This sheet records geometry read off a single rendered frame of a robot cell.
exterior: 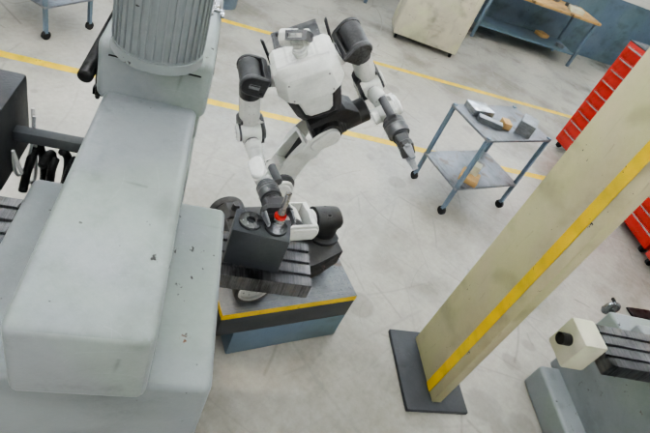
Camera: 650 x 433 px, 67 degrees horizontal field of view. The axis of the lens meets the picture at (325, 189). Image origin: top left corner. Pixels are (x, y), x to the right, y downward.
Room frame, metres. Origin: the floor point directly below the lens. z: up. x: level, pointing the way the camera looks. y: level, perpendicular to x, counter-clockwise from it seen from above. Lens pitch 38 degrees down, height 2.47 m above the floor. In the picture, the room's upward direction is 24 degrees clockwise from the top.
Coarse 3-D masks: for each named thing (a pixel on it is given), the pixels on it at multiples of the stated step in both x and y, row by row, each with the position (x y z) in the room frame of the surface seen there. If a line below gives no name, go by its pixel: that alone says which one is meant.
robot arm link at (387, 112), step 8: (384, 96) 1.79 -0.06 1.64; (384, 104) 1.75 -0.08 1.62; (392, 104) 1.79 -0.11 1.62; (376, 112) 1.76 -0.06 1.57; (384, 112) 1.76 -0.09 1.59; (392, 112) 1.73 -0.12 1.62; (376, 120) 1.75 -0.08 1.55; (384, 120) 1.75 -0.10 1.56; (392, 120) 1.72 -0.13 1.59; (384, 128) 1.73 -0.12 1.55
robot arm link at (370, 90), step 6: (378, 78) 2.02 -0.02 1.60; (360, 84) 1.99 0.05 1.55; (366, 84) 2.00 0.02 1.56; (372, 84) 2.00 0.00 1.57; (378, 84) 2.01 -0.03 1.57; (360, 90) 1.98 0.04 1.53; (366, 90) 1.99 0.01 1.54; (372, 90) 1.95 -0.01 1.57; (378, 90) 1.95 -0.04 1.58; (366, 96) 1.99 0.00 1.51; (372, 96) 1.92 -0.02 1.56; (372, 102) 1.89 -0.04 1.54
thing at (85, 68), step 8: (104, 24) 1.14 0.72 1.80; (96, 40) 1.06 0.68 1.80; (96, 48) 1.01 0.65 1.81; (88, 56) 0.97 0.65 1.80; (96, 56) 0.98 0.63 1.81; (88, 64) 0.94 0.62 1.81; (96, 64) 0.96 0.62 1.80; (80, 72) 0.91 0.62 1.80; (88, 72) 0.91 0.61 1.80; (88, 80) 0.91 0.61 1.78
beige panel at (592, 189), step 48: (624, 96) 2.07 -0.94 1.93; (576, 144) 2.10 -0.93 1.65; (624, 144) 1.92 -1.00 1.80; (576, 192) 1.94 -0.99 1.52; (624, 192) 1.78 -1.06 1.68; (528, 240) 1.97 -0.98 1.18; (576, 240) 1.79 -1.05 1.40; (480, 288) 2.00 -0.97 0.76; (528, 288) 1.79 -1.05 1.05; (432, 336) 2.03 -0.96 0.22; (480, 336) 1.80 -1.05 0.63; (432, 384) 1.81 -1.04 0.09
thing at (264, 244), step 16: (240, 224) 1.31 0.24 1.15; (256, 224) 1.33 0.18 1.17; (288, 224) 1.42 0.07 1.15; (240, 240) 1.28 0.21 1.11; (256, 240) 1.30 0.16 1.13; (272, 240) 1.31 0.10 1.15; (288, 240) 1.34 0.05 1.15; (224, 256) 1.27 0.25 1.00; (240, 256) 1.29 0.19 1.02; (256, 256) 1.30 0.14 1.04; (272, 256) 1.32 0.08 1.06; (272, 272) 1.33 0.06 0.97
